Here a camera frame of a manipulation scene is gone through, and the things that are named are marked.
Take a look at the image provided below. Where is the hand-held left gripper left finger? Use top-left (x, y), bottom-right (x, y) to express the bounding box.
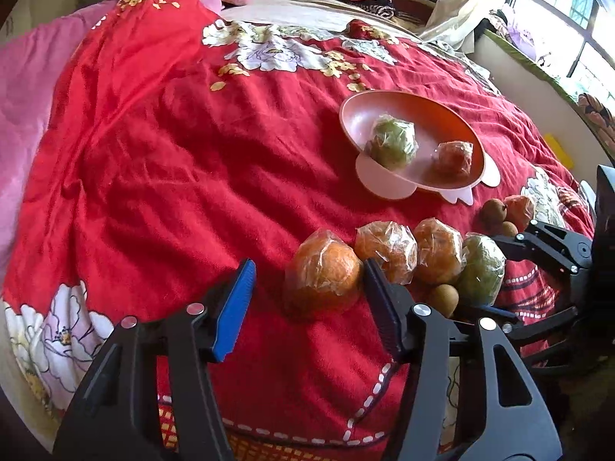
top-left (52, 258), bottom-right (258, 461)

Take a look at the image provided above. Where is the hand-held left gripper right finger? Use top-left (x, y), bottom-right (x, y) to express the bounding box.
top-left (362, 258), bottom-right (564, 461)

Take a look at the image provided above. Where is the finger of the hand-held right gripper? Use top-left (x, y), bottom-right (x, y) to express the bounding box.
top-left (491, 220), bottom-right (594, 275)
top-left (454, 303), bottom-right (587, 370)

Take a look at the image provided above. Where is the plastic-wrapped orange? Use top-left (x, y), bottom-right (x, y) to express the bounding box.
top-left (354, 221), bottom-right (419, 285)
top-left (283, 229), bottom-right (364, 318)
top-left (412, 217), bottom-right (467, 285)
top-left (504, 194), bottom-right (536, 230)

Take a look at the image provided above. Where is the plastic-wrapped green citrus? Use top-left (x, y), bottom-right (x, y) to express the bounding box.
top-left (364, 114), bottom-right (419, 170)
top-left (455, 233), bottom-right (507, 305)

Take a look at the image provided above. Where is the pink flower-shaped plate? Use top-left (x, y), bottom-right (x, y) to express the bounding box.
top-left (339, 91), bottom-right (501, 204)

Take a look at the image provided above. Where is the yellow box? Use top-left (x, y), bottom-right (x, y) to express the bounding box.
top-left (543, 134), bottom-right (575, 170)

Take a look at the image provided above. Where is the plastic-wrapped red apple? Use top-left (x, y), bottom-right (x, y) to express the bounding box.
top-left (434, 141), bottom-right (474, 178)

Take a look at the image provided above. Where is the red floral blanket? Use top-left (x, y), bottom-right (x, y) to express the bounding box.
top-left (2, 0), bottom-right (597, 461)

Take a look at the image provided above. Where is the green windowsill cloth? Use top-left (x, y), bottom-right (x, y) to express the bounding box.
top-left (483, 29), bottom-right (615, 154)

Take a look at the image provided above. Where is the purple cloth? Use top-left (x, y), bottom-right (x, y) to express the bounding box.
top-left (502, 7), bottom-right (541, 58)

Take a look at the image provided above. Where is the window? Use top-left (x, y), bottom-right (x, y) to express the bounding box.
top-left (500, 0), bottom-right (615, 101)

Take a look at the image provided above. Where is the cream curtain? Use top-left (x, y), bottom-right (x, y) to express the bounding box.
top-left (418, 0), bottom-right (524, 53)

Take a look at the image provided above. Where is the pink quilt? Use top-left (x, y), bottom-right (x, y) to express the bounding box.
top-left (0, 14), bottom-right (97, 274)

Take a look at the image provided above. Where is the beige bed sheet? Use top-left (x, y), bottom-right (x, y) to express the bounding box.
top-left (221, 0), bottom-right (419, 34)

